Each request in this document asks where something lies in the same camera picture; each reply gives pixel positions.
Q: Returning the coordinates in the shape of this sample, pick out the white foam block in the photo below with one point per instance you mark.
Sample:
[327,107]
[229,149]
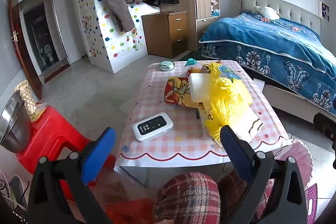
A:
[198,87]

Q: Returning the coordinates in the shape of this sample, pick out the person's plaid pants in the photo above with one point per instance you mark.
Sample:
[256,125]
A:
[189,197]

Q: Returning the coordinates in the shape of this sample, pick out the pink basket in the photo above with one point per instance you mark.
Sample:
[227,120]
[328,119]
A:
[296,155]

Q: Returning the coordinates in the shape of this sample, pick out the round green tin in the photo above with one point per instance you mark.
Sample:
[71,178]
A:
[167,65]

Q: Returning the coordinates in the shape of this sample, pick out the white toilet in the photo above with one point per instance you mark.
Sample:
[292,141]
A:
[50,52]

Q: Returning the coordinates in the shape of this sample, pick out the blue patterned blanket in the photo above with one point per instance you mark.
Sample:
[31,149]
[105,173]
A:
[267,40]

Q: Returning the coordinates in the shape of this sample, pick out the red yellow snack bag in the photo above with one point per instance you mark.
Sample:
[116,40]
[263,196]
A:
[178,91]

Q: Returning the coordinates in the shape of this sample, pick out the red plastic stool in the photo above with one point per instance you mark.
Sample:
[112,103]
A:
[50,134]

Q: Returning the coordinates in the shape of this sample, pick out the yellow yarn bundle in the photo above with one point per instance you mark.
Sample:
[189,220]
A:
[228,100]

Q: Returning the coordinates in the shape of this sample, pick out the small wall picture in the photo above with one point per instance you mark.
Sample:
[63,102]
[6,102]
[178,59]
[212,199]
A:
[324,10]

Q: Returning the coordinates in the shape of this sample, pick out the paper sheet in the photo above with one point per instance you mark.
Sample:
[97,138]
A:
[40,111]

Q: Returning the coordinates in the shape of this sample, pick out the steel bowl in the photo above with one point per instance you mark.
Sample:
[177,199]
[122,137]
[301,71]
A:
[15,124]

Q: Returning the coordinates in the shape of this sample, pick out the teal cloth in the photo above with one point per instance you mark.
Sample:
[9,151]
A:
[215,12]

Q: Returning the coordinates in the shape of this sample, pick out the white pillow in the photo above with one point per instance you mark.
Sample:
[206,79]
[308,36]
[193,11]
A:
[267,12]

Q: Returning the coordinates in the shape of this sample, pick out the yellow red packet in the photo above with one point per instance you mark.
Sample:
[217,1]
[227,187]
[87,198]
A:
[203,115]

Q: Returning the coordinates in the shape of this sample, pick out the white mobile router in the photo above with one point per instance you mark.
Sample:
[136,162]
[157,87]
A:
[153,126]

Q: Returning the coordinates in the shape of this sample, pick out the teal wrapper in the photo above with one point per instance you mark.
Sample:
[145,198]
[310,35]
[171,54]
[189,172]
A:
[189,62]

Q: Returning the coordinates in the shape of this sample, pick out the clear plastic bag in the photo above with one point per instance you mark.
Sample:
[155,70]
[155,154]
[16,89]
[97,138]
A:
[202,65]

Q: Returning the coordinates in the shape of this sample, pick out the white packet with brown stripe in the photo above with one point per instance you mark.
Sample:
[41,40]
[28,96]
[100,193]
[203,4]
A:
[249,124]

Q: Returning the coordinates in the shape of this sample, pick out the red plastic object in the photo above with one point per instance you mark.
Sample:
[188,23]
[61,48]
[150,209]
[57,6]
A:
[131,211]

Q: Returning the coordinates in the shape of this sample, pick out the pink checkered tablecloth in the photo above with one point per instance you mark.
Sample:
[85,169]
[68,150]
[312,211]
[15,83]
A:
[162,103]

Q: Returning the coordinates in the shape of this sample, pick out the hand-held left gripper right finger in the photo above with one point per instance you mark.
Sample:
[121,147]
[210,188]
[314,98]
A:
[236,151]

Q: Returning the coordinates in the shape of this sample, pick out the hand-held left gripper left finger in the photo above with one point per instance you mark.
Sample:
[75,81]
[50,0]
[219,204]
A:
[98,157]

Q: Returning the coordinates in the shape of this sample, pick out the grey upholstered bed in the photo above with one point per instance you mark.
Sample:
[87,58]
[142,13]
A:
[288,10]

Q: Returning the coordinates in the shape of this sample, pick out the white dotted cabinet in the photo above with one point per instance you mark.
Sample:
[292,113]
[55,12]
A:
[113,45]

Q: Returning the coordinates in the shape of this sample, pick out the brown wooden door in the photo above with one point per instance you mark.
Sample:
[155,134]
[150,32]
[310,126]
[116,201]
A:
[23,56]

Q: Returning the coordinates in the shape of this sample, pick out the blue yellow snack packet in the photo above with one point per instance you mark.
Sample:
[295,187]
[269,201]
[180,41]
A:
[229,72]

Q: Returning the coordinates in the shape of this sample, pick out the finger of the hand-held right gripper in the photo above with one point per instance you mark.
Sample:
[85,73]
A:
[325,124]

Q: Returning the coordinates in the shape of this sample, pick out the gold mesh cup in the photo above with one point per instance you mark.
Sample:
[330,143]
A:
[26,98]

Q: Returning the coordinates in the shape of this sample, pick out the wooden nightstand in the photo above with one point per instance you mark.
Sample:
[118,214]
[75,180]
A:
[162,35]

